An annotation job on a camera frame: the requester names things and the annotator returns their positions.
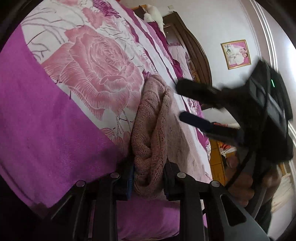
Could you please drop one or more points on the person's right hand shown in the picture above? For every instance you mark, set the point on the person's right hand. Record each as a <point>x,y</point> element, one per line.
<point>241,189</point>

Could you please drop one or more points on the floral pink purple bedspread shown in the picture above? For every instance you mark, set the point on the floral pink purple bedspread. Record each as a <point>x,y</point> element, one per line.
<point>72,75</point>

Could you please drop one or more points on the wooden low cabinet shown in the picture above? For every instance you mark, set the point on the wooden low cabinet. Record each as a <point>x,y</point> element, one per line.
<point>216,161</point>

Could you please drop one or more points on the framed wall picture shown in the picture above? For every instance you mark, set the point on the framed wall picture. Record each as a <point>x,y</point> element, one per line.
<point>236,54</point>

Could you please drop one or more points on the white plush toy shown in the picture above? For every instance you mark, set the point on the white plush toy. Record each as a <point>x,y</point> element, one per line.
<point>155,14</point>

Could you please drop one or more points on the pink ruffled pillow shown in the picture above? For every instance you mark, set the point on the pink ruffled pillow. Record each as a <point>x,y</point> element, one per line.
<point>180,65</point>

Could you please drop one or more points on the pink knitted sweater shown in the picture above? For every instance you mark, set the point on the pink knitted sweater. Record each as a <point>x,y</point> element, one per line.
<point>159,136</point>

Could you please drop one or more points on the dark wooden headboard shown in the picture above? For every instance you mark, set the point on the dark wooden headboard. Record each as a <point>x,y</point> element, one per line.
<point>177,32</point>

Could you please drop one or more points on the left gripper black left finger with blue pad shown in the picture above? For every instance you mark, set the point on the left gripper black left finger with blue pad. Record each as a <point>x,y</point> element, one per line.
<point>88,210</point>

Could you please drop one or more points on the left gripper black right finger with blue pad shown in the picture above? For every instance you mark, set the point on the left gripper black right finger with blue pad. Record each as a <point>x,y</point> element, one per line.
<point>207,210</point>

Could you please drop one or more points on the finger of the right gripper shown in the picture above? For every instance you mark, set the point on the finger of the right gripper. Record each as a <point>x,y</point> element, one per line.
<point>208,95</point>
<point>232,136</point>

